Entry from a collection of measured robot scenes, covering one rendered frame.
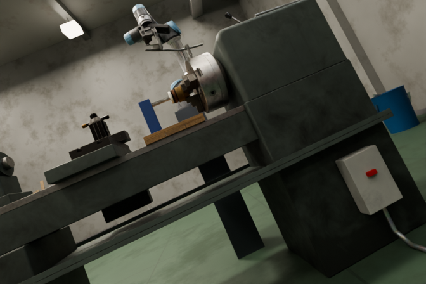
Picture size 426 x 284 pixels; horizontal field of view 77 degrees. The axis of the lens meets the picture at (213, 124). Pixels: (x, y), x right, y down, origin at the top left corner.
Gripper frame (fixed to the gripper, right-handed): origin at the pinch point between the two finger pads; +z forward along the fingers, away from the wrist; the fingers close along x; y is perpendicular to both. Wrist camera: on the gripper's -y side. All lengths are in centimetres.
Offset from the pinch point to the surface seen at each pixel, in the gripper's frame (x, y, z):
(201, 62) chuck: -1.9, -14.9, 17.3
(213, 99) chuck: -12.3, -13.0, 34.1
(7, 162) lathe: -16, 91, 20
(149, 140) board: -8, 24, 44
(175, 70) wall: -597, -94, -500
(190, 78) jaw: -4.2, -6.3, 22.2
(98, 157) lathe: -3, 46, 45
